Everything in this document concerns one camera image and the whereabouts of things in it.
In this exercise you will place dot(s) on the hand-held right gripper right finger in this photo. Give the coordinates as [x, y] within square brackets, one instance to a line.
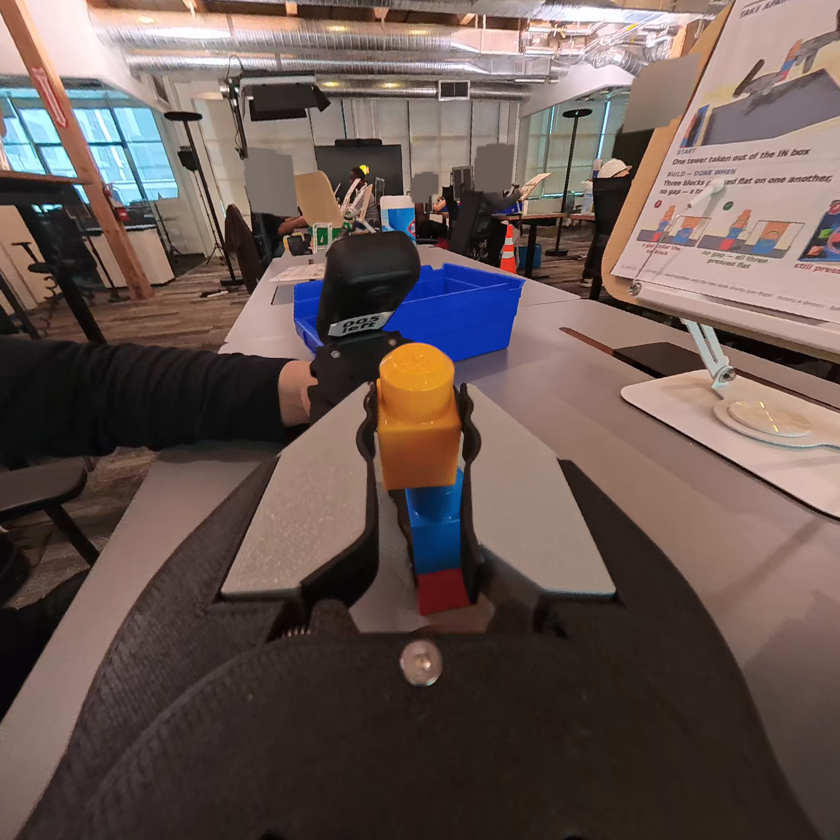
[538, 525]

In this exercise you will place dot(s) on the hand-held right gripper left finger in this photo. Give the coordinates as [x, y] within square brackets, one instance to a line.
[295, 525]

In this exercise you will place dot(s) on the blue plastic bin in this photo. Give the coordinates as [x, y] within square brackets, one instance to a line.
[433, 315]

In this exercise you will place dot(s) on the blue mega block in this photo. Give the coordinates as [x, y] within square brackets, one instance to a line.
[436, 525]

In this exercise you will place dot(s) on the red mega block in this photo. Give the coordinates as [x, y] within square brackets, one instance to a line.
[444, 593]

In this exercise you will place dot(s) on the yellow mega block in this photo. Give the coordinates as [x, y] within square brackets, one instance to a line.
[420, 427]

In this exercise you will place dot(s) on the person's left forearm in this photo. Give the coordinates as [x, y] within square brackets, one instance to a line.
[145, 394]

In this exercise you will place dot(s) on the person's left hand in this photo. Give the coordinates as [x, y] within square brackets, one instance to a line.
[297, 391]

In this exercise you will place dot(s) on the printed paper sheet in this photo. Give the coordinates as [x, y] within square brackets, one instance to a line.
[297, 273]

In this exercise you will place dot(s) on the blue white wipes canister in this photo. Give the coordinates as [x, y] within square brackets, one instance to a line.
[398, 217]

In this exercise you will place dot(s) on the large black display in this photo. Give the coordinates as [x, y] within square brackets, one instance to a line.
[361, 164]

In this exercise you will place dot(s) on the orange traffic cone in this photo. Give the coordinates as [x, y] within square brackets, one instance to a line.
[509, 252]

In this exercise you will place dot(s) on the wooden document stand white base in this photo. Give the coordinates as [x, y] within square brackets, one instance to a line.
[735, 433]

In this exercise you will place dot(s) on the black standing desk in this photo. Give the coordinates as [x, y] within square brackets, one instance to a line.
[53, 190]

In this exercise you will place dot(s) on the laminated instruction sheet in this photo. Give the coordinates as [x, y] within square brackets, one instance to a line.
[748, 171]

